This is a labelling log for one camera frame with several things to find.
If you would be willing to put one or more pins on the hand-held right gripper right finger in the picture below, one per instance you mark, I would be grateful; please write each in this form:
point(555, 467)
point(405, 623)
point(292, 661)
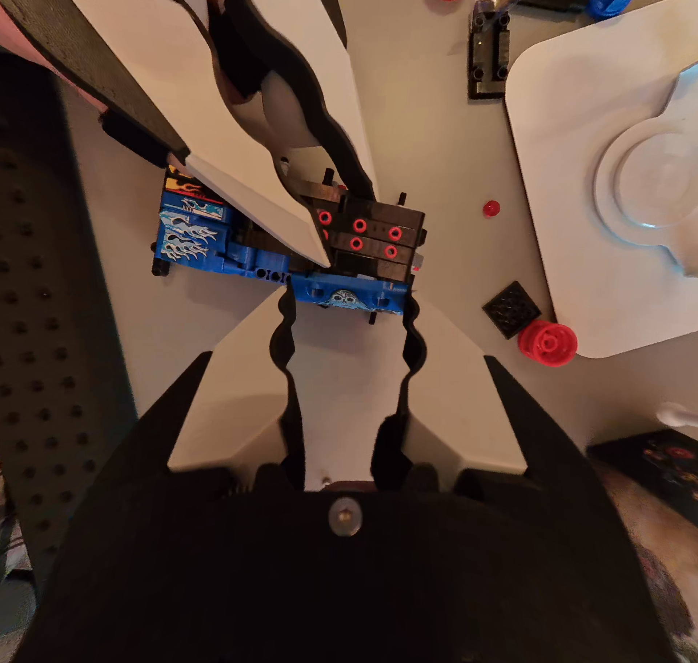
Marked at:
point(463, 401)

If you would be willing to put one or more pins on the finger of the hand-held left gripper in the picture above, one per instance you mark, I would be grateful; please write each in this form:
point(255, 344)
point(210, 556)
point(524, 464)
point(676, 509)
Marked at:
point(338, 85)
point(163, 68)

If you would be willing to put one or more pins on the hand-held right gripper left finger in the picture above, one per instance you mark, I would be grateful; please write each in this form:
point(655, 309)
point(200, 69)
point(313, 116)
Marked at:
point(229, 401)

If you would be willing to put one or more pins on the blue skull side panel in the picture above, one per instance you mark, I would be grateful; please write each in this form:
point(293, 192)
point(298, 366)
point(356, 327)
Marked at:
point(311, 287)

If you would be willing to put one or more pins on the blue flame toy brick truck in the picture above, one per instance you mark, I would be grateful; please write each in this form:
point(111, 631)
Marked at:
point(376, 248)

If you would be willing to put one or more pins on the person's left hand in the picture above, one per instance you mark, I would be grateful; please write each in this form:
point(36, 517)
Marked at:
point(16, 39)

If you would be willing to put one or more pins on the black square studded plate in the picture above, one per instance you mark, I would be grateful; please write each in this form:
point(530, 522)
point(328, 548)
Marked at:
point(511, 309)

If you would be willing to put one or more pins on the black holed brick plate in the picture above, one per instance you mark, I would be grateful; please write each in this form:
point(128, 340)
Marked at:
point(489, 52)

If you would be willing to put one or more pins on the red round stud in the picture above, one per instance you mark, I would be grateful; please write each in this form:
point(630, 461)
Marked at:
point(491, 209)

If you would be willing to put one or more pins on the dark toy set box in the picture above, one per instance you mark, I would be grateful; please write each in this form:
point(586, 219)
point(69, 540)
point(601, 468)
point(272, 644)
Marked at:
point(665, 466)

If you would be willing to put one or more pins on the black perforated floor mat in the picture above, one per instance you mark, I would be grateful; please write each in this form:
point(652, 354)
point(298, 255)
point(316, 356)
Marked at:
point(43, 292)

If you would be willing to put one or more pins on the small white plastic object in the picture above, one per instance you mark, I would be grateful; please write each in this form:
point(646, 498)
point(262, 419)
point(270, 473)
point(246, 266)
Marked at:
point(679, 415)

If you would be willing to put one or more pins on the clear round suction cup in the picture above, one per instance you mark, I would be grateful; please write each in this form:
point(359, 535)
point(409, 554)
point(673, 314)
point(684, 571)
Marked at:
point(660, 177)

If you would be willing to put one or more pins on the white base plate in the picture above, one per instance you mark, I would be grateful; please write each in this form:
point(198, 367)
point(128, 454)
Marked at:
point(561, 128)

